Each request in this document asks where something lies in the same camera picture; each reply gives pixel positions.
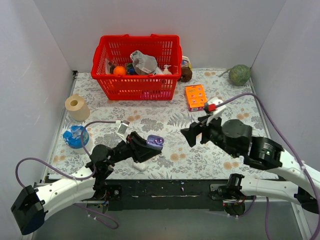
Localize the lavender earbud charging case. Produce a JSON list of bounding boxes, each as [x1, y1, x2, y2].
[[146, 134, 165, 151]]

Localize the purple metallic earbud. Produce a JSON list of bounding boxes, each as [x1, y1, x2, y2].
[[153, 138, 164, 146]]

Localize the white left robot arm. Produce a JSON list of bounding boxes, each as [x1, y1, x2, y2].
[[11, 140, 164, 235]]

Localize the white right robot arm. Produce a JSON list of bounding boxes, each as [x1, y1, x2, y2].
[[180, 117, 320, 214]]

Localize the white earbud charging case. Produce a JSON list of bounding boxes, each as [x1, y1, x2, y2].
[[132, 162, 146, 172]]

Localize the orange snack box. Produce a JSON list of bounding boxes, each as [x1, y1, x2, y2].
[[184, 84, 207, 112]]

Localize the floral patterned table mat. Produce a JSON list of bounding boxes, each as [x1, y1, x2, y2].
[[48, 67, 273, 181]]

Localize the blue wrapped tissue roll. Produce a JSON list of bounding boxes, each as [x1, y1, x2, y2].
[[62, 125, 94, 154]]

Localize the beige paper roll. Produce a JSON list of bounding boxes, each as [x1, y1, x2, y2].
[[64, 93, 91, 122]]

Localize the brown jar with label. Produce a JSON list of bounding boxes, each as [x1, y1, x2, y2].
[[178, 55, 193, 83]]

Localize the green melon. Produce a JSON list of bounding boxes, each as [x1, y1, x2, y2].
[[218, 64, 251, 86]]

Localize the white pump bottle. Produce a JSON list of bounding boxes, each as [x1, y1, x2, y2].
[[162, 64, 172, 75]]

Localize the dark green toy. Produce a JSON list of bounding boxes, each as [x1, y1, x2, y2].
[[125, 62, 137, 76]]

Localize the orange fruit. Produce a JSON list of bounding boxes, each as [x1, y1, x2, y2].
[[113, 65, 127, 76]]

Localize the red plastic shopping basket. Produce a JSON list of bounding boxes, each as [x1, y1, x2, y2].
[[91, 34, 182, 101]]

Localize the grey crumpled bag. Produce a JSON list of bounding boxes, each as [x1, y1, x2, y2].
[[130, 50, 158, 76]]

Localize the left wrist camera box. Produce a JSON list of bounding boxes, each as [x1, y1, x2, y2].
[[115, 120, 130, 141]]

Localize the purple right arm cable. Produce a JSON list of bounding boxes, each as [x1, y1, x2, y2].
[[214, 92, 320, 240]]

